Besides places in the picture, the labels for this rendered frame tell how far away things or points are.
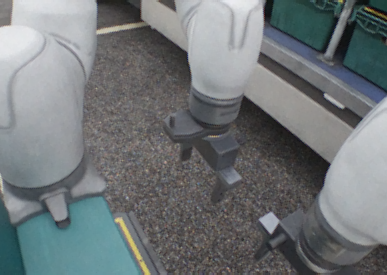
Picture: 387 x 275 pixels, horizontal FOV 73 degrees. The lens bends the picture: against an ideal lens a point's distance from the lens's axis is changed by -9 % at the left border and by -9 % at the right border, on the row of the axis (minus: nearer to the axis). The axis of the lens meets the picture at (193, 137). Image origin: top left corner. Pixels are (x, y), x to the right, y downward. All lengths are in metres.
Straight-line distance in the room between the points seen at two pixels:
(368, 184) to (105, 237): 0.38
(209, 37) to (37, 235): 0.41
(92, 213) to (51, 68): 0.25
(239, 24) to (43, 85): 0.27
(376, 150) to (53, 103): 0.38
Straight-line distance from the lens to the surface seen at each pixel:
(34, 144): 0.43
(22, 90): 0.40
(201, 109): 0.47
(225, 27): 0.40
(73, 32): 0.55
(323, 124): 1.33
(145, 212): 1.37
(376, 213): 0.30
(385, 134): 0.27
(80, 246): 0.50
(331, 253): 0.37
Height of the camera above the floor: 1.16
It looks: 43 degrees down
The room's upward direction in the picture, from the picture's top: 9 degrees clockwise
